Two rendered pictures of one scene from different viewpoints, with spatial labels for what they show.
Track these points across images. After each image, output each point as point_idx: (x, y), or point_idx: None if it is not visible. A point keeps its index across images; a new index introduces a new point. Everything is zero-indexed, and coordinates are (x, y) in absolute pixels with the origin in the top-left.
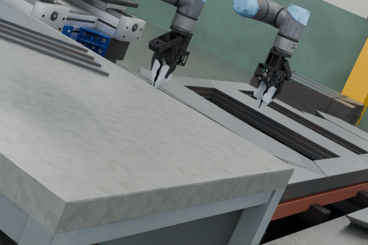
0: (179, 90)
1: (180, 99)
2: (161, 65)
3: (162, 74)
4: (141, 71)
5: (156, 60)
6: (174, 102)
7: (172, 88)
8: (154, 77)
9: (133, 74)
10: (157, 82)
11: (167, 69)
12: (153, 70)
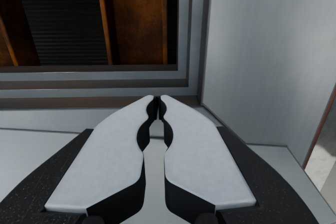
0: (138, 215)
1: (20, 129)
2: (165, 186)
3: (111, 135)
4: (302, 180)
5: (229, 198)
6: None
7: (146, 190)
8: (166, 107)
9: (292, 94)
10: (134, 102)
11: (66, 177)
12: (198, 128)
